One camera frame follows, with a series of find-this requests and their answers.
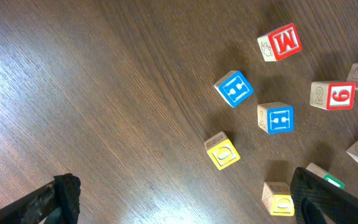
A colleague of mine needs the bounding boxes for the red 6 block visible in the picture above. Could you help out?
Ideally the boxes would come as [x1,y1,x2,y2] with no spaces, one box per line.
[310,81,356,110]

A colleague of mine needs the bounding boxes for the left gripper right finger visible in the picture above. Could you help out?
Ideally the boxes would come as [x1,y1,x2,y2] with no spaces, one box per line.
[290,167,358,224]

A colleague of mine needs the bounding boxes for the yellow D block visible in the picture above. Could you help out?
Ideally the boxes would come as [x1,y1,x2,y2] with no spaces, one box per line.
[204,131,241,170]

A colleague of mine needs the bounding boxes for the blue H block tilted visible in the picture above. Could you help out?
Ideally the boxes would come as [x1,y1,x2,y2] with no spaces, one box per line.
[257,101,295,134]

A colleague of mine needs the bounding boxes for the yellow O block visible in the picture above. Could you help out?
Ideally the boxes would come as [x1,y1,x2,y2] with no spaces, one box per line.
[262,182,295,217]

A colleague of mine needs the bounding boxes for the green V block left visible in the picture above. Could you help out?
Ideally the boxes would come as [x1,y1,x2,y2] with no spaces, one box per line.
[306,162,345,189]

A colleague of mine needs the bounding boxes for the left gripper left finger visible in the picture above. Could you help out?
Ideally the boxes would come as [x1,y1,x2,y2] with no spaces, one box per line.
[0,173,81,224]

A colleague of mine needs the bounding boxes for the red M block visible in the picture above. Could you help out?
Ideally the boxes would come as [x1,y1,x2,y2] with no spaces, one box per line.
[257,23,302,62]

